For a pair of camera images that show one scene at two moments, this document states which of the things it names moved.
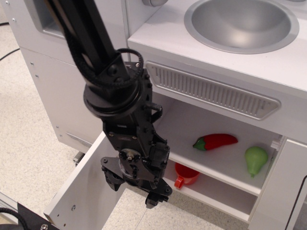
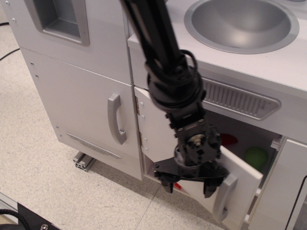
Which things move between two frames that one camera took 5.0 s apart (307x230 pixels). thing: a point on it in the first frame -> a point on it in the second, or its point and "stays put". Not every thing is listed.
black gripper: [142, 155] -> [197, 155]
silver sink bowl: [246, 27] stays put
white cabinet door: [273, 209] stays put
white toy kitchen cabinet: [230, 76] stays put
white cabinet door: [84, 199] -> [232, 204]
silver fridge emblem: [79, 141] stays put
